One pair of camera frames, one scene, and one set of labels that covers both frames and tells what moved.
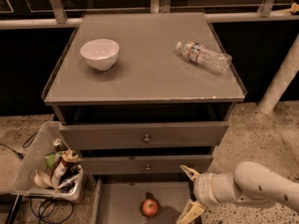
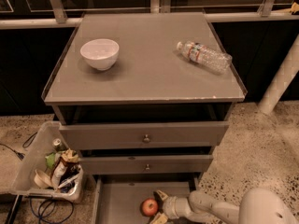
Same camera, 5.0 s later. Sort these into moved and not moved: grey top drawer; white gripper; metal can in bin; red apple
Moved: white gripper
Not moved: metal can in bin; red apple; grey top drawer
